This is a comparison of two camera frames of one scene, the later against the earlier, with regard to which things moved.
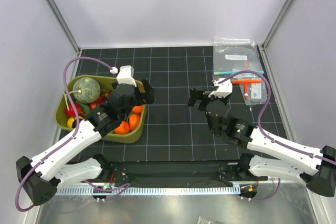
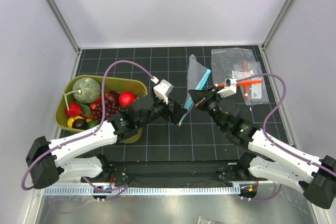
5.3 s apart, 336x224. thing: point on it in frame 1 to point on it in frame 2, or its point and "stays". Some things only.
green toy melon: (86, 90) stays
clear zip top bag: (230, 55) to (197, 74)
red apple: (71, 112) stays
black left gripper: (147, 96) to (174, 116)
